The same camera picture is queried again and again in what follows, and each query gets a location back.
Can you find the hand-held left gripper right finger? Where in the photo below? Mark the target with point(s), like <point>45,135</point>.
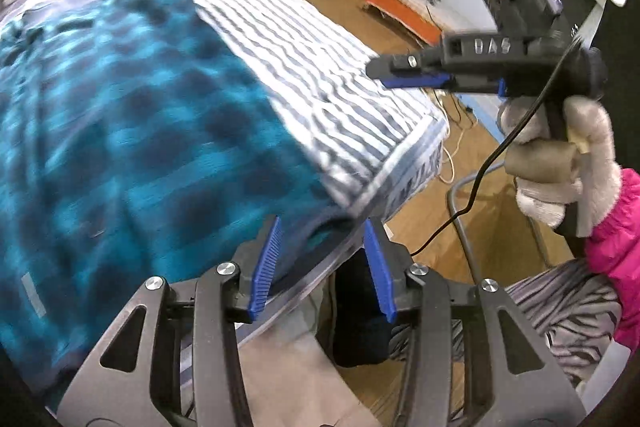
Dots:
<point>380,272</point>

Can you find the blue floor mat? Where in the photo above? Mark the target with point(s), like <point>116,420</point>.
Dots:
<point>487,119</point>

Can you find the person's right hand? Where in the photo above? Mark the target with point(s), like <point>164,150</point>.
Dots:
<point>540,162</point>

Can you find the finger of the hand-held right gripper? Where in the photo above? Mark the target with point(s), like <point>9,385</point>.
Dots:
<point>400,67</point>

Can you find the teal plaid shirt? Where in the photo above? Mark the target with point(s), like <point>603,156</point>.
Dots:
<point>125,132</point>

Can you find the grey metal tube frame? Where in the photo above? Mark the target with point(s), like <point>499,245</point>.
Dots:
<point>461,237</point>

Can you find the grey striped blanket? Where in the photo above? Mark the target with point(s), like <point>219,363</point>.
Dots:
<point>325,82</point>

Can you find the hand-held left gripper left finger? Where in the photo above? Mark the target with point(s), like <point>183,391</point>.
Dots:
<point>265,267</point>

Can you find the orange bench with cream cover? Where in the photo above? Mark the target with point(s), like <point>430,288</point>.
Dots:
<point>395,7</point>

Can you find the beige cloth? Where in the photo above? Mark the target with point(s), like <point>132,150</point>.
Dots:
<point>300,367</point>

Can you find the zebra patterned pants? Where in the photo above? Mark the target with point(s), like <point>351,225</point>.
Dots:
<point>550,307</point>

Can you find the person's right forearm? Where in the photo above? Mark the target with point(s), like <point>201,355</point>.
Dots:
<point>617,247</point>

